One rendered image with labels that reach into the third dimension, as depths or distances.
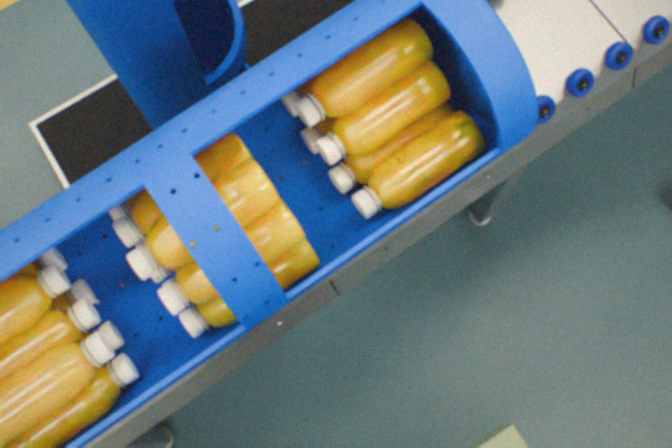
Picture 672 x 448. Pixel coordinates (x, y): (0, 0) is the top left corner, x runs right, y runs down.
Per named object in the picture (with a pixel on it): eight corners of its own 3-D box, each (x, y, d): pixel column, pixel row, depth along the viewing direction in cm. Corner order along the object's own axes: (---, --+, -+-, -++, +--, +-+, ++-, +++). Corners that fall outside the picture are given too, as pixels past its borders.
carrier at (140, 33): (172, 181, 213) (281, 143, 215) (53, 20, 129) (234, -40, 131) (139, 80, 220) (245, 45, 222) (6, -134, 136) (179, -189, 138)
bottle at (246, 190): (285, 203, 106) (161, 287, 103) (278, 199, 113) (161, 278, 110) (254, 156, 105) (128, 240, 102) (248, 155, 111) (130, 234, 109)
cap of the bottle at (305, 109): (302, 98, 117) (291, 105, 117) (305, 94, 113) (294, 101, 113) (318, 122, 117) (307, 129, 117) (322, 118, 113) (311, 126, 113)
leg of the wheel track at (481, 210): (495, 217, 225) (547, 140, 164) (477, 229, 224) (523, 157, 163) (481, 199, 226) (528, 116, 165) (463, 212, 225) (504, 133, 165)
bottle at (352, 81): (400, 20, 121) (294, 91, 118) (411, 9, 114) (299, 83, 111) (427, 62, 121) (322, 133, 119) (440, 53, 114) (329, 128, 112)
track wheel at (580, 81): (593, 65, 129) (584, 60, 131) (570, 81, 129) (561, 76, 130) (599, 88, 132) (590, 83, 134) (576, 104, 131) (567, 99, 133)
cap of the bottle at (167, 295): (185, 305, 112) (174, 313, 112) (168, 280, 112) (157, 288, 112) (186, 310, 109) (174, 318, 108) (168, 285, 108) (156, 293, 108)
